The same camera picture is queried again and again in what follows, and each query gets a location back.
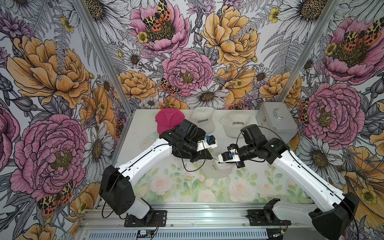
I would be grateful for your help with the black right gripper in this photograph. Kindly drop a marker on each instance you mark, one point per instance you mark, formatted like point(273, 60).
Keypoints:
point(240, 164)

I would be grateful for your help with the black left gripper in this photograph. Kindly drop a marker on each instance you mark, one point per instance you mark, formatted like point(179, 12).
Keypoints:
point(199, 155)

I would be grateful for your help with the pink cap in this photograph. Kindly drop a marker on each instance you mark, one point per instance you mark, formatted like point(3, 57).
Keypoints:
point(168, 119)

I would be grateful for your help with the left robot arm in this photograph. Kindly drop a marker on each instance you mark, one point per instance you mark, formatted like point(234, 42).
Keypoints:
point(117, 186)

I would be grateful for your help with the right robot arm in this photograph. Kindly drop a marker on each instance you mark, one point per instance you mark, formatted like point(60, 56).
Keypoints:
point(331, 212)

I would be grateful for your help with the silver metal case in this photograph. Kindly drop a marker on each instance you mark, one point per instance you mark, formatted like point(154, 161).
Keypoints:
point(275, 120)

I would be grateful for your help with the small circuit board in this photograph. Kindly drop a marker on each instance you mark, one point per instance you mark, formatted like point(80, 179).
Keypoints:
point(145, 233)

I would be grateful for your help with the perforated metal tray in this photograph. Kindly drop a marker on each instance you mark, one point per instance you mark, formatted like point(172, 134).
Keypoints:
point(180, 234)

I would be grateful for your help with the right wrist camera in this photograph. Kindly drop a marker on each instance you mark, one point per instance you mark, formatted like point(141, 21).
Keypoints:
point(229, 157)

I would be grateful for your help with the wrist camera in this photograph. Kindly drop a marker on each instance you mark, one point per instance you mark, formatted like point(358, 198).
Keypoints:
point(229, 157)
point(207, 142)

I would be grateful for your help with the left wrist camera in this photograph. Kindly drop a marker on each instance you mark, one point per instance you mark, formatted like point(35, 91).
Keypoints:
point(207, 142)

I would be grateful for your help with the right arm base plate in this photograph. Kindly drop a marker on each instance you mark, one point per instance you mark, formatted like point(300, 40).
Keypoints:
point(261, 217)

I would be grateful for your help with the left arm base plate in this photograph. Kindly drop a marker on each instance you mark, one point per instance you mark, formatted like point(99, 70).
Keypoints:
point(155, 218)

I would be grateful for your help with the aluminium front rail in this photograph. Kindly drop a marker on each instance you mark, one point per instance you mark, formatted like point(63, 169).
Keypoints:
point(194, 216)

